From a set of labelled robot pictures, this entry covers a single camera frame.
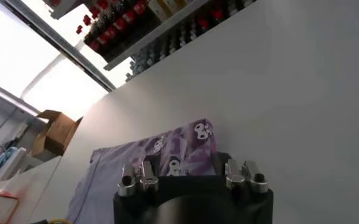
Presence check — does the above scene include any purple t-shirt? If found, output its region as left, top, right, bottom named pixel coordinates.
left=65, top=117, right=218, bottom=224

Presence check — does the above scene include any blue plastic bag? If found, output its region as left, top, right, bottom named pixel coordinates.
left=0, top=145, right=18, bottom=174

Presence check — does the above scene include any brown cardboard box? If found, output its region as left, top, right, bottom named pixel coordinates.
left=31, top=109, right=84, bottom=158

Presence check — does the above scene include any cola bottle red cap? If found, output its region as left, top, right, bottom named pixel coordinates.
left=98, top=0, right=130, bottom=39
left=84, top=15, right=113, bottom=52
left=108, top=0, right=140, bottom=31
left=76, top=26, right=105, bottom=60
left=211, top=7, right=226, bottom=21
left=197, top=16, right=210, bottom=31
left=121, top=0, right=151, bottom=24
left=90, top=7, right=121, bottom=46

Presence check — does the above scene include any dark metal frame pole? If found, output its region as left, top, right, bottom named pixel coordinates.
left=0, top=0, right=118, bottom=94

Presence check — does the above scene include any grey window frame post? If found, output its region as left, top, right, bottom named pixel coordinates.
left=0, top=77, right=51, bottom=124

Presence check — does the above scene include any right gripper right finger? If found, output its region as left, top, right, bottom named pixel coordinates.
left=211, top=152, right=268, bottom=194

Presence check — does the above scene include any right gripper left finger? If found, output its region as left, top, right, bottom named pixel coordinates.
left=117, top=155, right=160, bottom=197

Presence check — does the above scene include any grey metal shelf rack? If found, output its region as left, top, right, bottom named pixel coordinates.
left=43, top=0, right=258, bottom=83

